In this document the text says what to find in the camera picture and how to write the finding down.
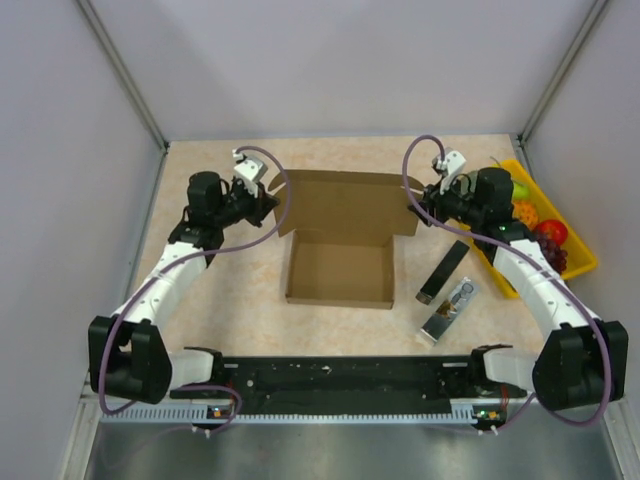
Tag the green apple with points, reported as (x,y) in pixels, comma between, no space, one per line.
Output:
(520,192)

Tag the black rectangular bar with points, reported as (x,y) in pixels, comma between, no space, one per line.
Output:
(444,270)

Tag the red apple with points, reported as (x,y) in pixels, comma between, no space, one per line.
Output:
(554,230)

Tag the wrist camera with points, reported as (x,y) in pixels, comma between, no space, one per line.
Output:
(248,169)
(448,167)

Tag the yellow plastic tray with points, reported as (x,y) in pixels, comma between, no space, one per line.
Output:
(540,216)

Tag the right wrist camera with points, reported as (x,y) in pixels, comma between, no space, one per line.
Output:
(448,167)

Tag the aluminium rail frame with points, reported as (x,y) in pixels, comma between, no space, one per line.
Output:
(208,404)

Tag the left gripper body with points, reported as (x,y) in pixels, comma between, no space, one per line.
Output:
(244,205)

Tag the purple grapes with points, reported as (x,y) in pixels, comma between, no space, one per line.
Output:
(555,256)

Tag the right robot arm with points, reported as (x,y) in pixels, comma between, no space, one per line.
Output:
(583,360)

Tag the orange pineapple toy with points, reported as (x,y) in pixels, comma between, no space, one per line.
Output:
(526,212)

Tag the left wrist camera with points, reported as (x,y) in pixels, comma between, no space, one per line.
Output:
(248,169)

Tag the brown cardboard box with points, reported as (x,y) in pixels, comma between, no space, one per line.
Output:
(343,226)

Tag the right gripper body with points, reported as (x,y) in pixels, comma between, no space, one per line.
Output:
(453,205)

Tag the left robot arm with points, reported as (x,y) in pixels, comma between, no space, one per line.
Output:
(127,354)

